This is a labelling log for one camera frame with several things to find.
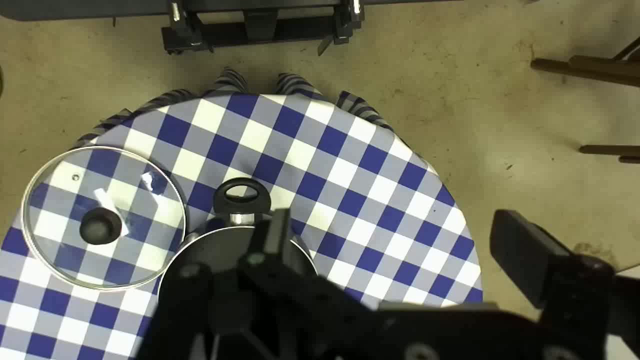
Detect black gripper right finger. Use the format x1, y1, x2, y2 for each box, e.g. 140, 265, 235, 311
490, 209, 616, 337

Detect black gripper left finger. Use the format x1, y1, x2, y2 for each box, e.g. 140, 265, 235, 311
248, 206, 296, 270

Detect round glass lid black knob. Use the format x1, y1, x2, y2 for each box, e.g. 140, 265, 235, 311
19, 144, 190, 293

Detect blue white checkered tablecloth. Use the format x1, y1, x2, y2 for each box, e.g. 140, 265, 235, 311
0, 67, 487, 360

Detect black metal stand base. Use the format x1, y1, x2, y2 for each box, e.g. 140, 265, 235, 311
161, 0, 369, 59

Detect wooden armchair with grey seat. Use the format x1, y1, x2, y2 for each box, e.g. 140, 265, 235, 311
531, 36, 640, 167

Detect black pot with loop handle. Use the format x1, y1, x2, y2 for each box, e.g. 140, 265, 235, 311
175, 178, 324, 291

